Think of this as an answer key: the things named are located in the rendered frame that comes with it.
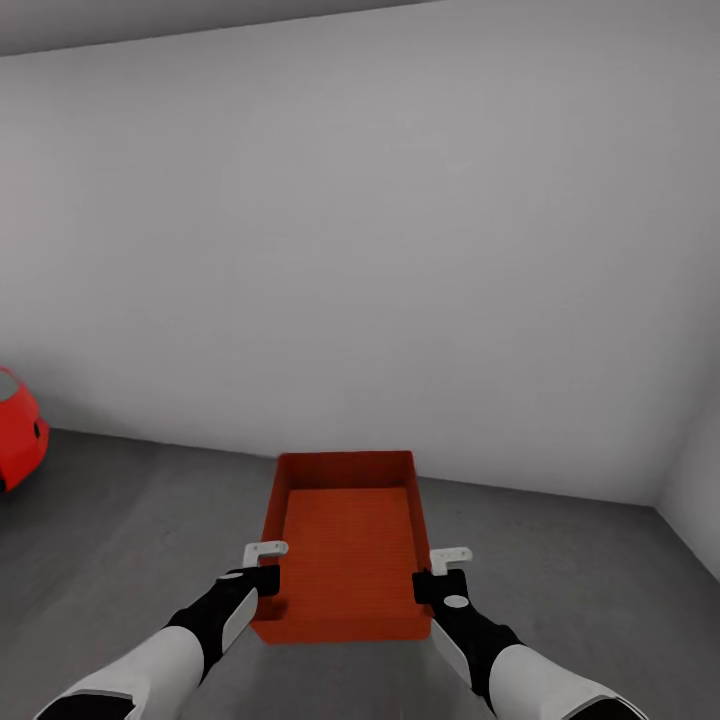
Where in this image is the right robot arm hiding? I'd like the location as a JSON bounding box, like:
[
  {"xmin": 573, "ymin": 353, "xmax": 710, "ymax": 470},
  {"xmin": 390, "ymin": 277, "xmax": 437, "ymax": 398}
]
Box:
[{"xmin": 412, "ymin": 547, "xmax": 649, "ymax": 720}]

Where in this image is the storage box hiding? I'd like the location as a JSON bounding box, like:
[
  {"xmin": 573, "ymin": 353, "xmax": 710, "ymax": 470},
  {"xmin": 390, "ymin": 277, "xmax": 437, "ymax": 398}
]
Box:
[{"xmin": 249, "ymin": 450, "xmax": 436, "ymax": 645}]

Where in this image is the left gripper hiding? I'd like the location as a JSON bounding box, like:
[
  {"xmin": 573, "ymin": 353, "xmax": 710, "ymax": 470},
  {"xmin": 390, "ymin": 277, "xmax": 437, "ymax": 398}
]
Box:
[{"xmin": 247, "ymin": 565, "xmax": 280, "ymax": 598}]

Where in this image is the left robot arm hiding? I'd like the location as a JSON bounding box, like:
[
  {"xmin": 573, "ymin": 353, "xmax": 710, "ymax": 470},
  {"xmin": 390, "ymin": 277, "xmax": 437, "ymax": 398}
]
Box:
[{"xmin": 33, "ymin": 540, "xmax": 289, "ymax": 720}]

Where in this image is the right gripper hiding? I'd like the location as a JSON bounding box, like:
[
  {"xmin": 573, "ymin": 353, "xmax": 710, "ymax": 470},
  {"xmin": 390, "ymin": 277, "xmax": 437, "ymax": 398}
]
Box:
[{"xmin": 412, "ymin": 569, "xmax": 469, "ymax": 604}]

